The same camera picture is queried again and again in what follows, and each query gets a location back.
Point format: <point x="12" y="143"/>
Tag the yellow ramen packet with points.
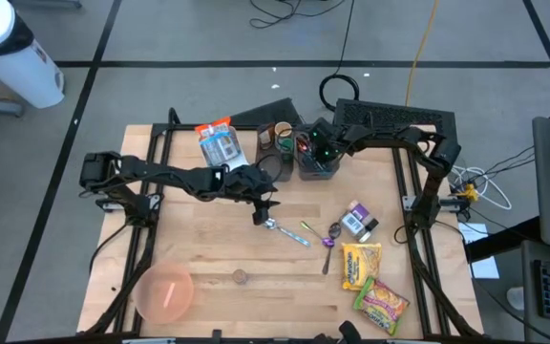
<point x="361" y="265"/>

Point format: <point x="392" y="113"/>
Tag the pink translucent bowl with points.
<point x="162" y="294"/>

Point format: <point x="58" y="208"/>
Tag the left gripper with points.
<point x="248" y="184"/>

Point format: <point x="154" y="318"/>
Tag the grey-white snack packet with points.
<point x="220" y="150"/>

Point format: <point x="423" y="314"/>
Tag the purple-label spice jar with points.
<point x="362" y="211"/>

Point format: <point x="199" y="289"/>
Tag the tan-lidded spice jar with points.
<point x="283" y="129"/>

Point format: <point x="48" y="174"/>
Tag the dark grey metal spoon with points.
<point x="334" y="230"/>

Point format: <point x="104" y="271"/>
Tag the white paper sheet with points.
<point x="471" y="234"/>

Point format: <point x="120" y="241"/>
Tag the green-lidded herb jar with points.
<point x="285" y="145"/>

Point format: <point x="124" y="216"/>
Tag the orange snack packet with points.
<point x="210" y="128"/>

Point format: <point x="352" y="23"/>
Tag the pale grey oval object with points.
<point x="516" y="298"/>

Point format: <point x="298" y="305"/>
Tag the grey translucent plastic bin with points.
<point x="287" y="172"/>
<point x="303" y="172"/>

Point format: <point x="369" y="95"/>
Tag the black wedge-shaped panel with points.
<point x="270" y="114"/>

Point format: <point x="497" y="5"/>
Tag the black perforated metal box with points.
<point x="389" y="112"/>

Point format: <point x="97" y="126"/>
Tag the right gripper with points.
<point x="327" y="141"/>

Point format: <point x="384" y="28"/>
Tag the small purple-bowled iridescent spoon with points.
<point x="327" y="242"/>

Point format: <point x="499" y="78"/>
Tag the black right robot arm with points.
<point x="399" y="136"/>

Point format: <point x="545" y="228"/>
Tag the green and pink ramen packet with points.
<point x="382" y="306"/>

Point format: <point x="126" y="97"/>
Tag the white cylinder machine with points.
<point x="12" y="71"/>

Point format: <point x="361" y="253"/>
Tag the blue snack packet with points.
<point x="208" y="140"/>

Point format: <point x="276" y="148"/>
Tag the Spanish saffron jar cork lid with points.
<point x="240" y="276"/>

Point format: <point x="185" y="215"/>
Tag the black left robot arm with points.
<point x="160" y="172"/>

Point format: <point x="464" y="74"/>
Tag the black aluminium table frame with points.
<point x="179" y="127"/>

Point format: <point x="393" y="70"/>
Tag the white plastic bin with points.
<point x="241" y="160"/>

